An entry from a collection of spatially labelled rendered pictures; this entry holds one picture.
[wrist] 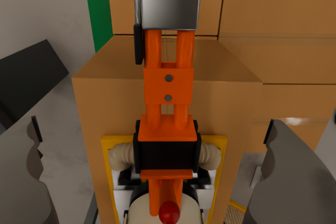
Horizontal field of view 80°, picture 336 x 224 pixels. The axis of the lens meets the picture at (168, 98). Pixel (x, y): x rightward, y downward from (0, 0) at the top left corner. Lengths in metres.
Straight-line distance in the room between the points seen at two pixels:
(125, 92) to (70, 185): 1.92
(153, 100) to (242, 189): 2.15
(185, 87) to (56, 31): 1.30
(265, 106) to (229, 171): 0.50
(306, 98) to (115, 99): 0.88
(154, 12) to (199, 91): 0.24
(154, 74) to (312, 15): 0.79
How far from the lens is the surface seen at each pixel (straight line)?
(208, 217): 0.71
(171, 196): 0.27
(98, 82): 0.44
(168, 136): 0.28
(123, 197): 0.57
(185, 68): 0.25
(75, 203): 2.51
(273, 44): 0.92
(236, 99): 0.47
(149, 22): 0.23
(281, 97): 1.04
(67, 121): 1.78
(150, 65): 0.25
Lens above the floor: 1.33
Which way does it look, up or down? 61 degrees down
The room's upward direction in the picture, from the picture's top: 176 degrees clockwise
